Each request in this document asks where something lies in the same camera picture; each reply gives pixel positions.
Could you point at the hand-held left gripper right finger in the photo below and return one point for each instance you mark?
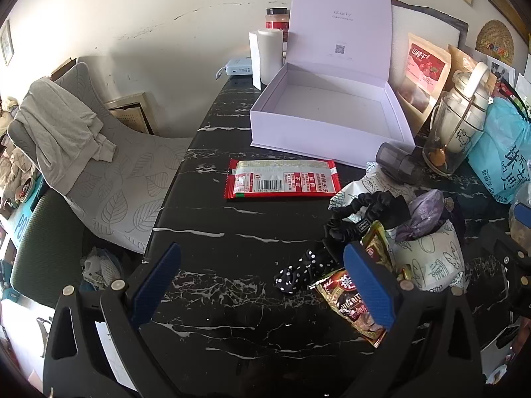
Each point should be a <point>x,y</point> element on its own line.
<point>369,286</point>

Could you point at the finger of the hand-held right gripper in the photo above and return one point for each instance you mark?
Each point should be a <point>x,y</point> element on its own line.
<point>518,273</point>

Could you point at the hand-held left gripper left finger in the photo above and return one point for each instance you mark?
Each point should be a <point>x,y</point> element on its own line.
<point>155,286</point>

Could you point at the brown nut snack packet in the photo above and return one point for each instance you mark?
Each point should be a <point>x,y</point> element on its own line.
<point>344,294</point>

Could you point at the black polka-dot scrunchie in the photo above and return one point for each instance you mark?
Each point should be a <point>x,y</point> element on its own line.
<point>298,271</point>

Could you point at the white printed snack packet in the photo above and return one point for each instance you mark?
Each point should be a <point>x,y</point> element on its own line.
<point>435,257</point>
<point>356,186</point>

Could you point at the dark translucent small container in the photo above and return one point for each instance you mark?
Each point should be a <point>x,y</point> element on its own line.
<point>398,166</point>

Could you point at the red snack packet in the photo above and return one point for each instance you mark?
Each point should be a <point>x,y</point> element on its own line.
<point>282,178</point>

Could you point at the lavender gift box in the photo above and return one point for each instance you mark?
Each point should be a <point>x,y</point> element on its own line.
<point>323,103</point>

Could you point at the white crumpled bag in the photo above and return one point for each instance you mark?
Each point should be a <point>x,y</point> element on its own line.
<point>99,269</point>

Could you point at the grey leaf-pattern chair cover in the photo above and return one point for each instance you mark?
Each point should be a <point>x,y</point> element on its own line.
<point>124,190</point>

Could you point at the dark green chair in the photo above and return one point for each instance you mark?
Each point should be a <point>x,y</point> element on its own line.
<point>45,232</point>

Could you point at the blue plastic bag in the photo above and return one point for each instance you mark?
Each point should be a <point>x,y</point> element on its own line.
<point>506,149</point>

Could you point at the copper spoon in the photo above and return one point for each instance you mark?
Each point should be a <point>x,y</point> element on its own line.
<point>439,156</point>

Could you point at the blue printed box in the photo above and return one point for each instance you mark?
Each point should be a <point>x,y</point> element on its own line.
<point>20,224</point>

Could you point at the glass mug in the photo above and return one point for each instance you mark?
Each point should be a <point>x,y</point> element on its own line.
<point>439,132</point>

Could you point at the grey garment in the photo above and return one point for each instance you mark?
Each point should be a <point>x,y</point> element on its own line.
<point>58,128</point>

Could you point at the pile of clothes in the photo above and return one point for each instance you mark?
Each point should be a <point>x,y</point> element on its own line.
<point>16,161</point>

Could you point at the printed photo papers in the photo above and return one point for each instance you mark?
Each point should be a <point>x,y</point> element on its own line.
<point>500,68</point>

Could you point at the brown paper pouch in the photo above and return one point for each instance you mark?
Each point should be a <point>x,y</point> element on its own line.
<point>460,60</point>

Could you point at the red dried-fruit pouch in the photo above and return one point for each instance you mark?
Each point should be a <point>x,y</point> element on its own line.
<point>427,62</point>

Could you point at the small white device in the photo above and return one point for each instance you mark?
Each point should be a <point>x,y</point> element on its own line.
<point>236,66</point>

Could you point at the woven straw fan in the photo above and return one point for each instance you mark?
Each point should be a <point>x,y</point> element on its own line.
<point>493,35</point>

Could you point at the paper towel roll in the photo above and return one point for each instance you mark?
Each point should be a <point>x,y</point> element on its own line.
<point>269,56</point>

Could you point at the dark board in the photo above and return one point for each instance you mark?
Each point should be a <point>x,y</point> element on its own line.
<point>450,15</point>

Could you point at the white foam board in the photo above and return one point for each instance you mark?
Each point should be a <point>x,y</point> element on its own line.
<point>419,20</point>

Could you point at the red-lid jar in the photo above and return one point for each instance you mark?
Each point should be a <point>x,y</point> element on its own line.
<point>277,18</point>

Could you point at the beige leaning frame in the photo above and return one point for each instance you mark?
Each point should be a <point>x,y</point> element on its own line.
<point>128,114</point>

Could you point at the wooden picture frame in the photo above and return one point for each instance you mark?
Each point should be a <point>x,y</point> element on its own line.
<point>506,4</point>

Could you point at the small wall picture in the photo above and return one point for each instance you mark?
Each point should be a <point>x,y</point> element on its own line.
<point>6,43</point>

